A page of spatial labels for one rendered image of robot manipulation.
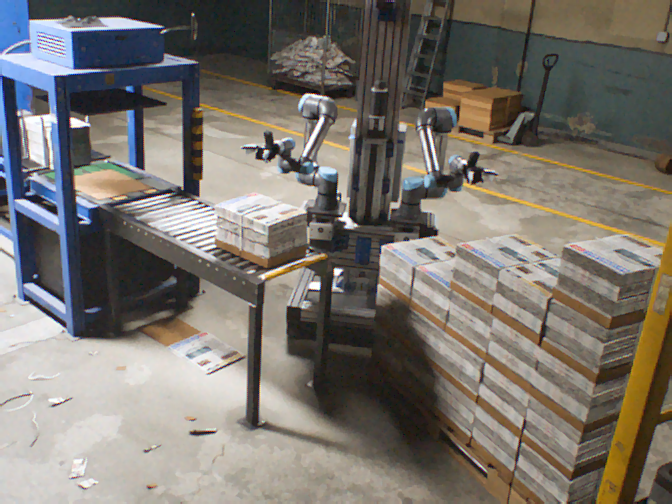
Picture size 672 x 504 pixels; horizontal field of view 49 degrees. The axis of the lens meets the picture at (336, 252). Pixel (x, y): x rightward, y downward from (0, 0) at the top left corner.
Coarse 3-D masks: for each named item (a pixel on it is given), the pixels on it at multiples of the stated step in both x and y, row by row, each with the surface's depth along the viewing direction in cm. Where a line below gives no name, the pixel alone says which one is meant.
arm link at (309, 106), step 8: (304, 96) 424; (312, 96) 422; (320, 96) 421; (304, 104) 423; (312, 104) 420; (304, 112) 425; (312, 112) 422; (312, 120) 424; (312, 128) 427; (304, 136) 432; (304, 144) 433; (296, 176) 441; (304, 176) 438; (312, 176) 435; (304, 184) 444
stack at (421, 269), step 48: (432, 240) 402; (384, 288) 396; (432, 288) 359; (384, 336) 403; (432, 336) 363; (480, 336) 333; (384, 384) 410; (432, 384) 370; (480, 384) 337; (432, 432) 375; (480, 432) 342; (480, 480) 346
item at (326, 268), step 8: (184, 192) 453; (200, 200) 442; (312, 248) 387; (320, 248) 388; (328, 256) 379; (312, 264) 388; (320, 264) 384; (328, 264) 380; (320, 272) 386; (328, 272) 382
